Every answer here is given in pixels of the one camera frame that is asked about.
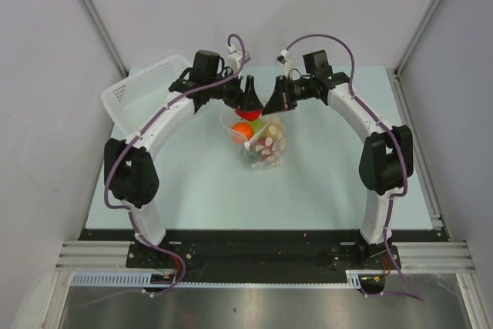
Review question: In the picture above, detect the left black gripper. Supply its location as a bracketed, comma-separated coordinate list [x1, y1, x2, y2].
[207, 68, 263, 112]

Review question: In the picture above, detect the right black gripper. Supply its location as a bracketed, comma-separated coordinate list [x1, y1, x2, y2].
[262, 75, 315, 116]

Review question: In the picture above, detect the red apple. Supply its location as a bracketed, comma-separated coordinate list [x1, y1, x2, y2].
[234, 109, 262, 122]
[255, 136, 279, 163]

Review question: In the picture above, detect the yellow pear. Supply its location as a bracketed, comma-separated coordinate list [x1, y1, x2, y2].
[267, 123, 283, 137]

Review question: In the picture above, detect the orange fruit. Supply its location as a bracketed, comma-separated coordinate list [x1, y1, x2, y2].
[230, 122, 254, 144]

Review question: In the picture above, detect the clear dotted zip bag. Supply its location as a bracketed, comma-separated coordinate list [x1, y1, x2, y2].
[220, 108, 288, 169]

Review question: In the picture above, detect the dark green lime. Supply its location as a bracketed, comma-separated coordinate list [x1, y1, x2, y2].
[241, 149, 260, 166]

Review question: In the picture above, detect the white plastic basket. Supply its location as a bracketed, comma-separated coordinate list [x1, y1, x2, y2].
[101, 55, 192, 136]

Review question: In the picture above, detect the light green apple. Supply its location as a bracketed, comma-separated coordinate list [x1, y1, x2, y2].
[250, 119, 263, 132]

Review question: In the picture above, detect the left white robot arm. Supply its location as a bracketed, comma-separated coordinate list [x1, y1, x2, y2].
[103, 47, 250, 267]

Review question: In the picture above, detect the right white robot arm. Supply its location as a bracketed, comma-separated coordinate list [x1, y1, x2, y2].
[263, 49, 414, 268]

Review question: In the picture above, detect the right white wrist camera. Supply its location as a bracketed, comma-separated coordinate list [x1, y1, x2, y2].
[276, 49, 295, 77]

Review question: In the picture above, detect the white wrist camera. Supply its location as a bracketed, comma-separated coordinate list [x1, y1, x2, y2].
[225, 46, 251, 73]
[276, 49, 295, 77]

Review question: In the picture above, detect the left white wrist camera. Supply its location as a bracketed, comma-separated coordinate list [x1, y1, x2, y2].
[225, 46, 251, 73]

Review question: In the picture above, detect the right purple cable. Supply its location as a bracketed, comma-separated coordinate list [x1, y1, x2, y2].
[275, 33, 424, 302]

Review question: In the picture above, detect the purple cable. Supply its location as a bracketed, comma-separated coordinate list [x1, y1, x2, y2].
[104, 34, 247, 299]
[275, 33, 424, 302]

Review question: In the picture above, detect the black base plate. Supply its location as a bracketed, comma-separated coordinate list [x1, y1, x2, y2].
[79, 230, 449, 284]

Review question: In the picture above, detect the white slotted cable duct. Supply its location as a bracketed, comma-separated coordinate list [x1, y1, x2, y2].
[71, 271, 361, 289]

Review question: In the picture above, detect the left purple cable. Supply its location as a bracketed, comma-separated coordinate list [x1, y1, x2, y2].
[104, 34, 247, 299]

